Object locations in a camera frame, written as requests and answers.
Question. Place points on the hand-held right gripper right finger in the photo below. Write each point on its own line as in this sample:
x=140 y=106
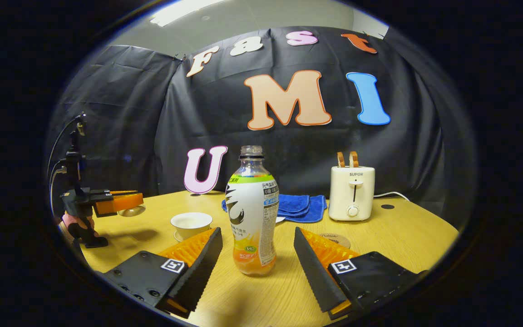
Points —
x=316 y=272

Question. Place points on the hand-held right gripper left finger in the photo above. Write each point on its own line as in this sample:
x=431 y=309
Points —
x=195 y=272

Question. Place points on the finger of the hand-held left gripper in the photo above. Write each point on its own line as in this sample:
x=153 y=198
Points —
x=118 y=203
x=123 y=192

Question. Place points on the round cork coaster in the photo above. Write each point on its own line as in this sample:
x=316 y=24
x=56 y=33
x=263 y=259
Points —
x=336 y=240

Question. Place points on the white teacup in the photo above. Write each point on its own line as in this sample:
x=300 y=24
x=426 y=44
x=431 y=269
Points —
x=191 y=222

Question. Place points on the labelled plastic water bottle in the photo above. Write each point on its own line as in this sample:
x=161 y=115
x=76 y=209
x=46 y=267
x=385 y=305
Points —
x=252 y=213

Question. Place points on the white saucer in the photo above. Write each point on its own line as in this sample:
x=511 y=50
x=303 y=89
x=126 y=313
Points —
x=178 y=236

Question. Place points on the folded blue towel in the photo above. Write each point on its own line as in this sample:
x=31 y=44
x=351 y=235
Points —
x=298 y=206

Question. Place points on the black backdrop cloth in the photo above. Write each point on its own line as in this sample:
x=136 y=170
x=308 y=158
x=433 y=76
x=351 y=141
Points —
x=152 y=113

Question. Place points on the white toaster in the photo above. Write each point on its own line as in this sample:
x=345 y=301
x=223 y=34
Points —
x=351 y=193

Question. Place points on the toast bread slice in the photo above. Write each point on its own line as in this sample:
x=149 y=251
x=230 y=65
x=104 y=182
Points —
x=354 y=159
x=341 y=160

